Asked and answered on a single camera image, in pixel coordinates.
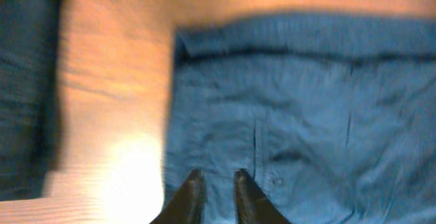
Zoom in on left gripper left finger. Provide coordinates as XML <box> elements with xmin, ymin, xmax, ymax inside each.
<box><xmin>150</xmin><ymin>170</ymin><xmax>206</xmax><ymax>224</ymax></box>

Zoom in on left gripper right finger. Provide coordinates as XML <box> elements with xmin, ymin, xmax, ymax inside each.
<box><xmin>234</xmin><ymin>169</ymin><xmax>291</xmax><ymax>224</ymax></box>

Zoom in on navy blue shorts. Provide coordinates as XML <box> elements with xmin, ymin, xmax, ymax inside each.
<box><xmin>164</xmin><ymin>12</ymin><xmax>435</xmax><ymax>223</ymax></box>

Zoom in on folded black shorts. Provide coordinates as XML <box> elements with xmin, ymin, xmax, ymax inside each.
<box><xmin>1</xmin><ymin>0</ymin><xmax>62</xmax><ymax>201</ymax></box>

